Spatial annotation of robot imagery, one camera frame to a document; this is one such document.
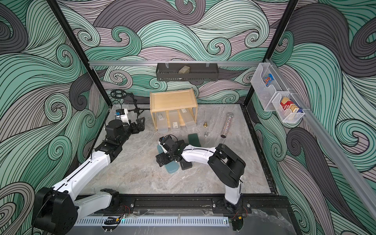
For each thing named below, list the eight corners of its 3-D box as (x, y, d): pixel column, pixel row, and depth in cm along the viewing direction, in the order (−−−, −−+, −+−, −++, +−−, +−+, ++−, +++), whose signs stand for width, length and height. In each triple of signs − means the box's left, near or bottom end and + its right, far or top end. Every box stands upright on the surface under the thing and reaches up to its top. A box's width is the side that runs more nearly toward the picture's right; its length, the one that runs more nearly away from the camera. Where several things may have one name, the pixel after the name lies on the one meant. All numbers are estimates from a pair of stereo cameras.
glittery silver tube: (220, 137, 103) (221, 133, 99) (226, 115, 116) (228, 111, 113) (226, 139, 101) (228, 136, 98) (232, 116, 115) (234, 113, 112)
